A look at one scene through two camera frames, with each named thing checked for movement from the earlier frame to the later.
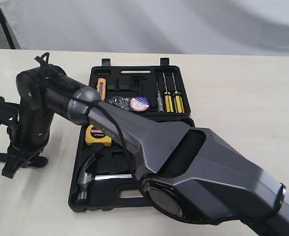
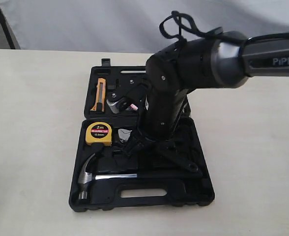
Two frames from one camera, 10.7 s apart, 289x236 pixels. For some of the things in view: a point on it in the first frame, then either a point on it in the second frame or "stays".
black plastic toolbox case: [106, 175] stays
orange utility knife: [103, 81] stays
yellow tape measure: [96, 135] stays
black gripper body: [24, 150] → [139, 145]
